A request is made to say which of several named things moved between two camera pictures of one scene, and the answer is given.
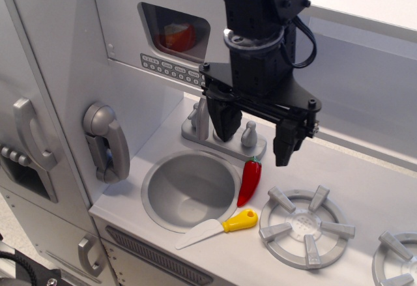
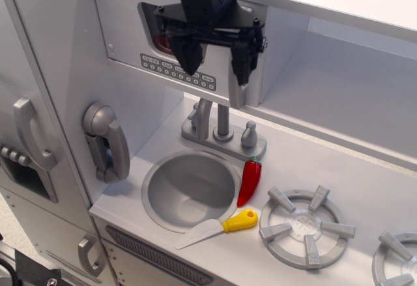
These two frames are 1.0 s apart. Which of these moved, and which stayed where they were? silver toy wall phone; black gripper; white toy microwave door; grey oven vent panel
Moved: black gripper
Stayed: white toy microwave door; grey oven vent panel; silver toy wall phone
